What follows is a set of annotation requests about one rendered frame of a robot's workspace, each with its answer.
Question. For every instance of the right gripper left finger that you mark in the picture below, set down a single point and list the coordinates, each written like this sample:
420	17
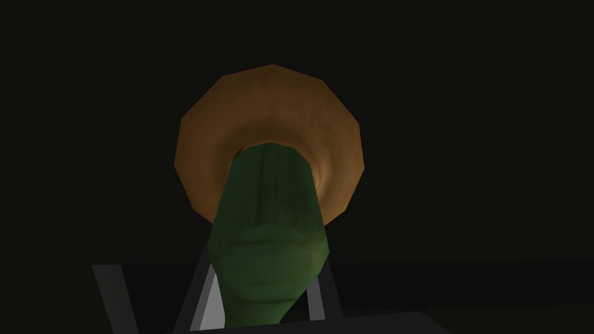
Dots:
204	301

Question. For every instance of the orange-brown bowl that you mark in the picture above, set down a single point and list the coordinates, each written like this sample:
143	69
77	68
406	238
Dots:
269	106

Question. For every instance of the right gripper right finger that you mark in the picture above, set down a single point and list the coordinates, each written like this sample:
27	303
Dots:
321	301

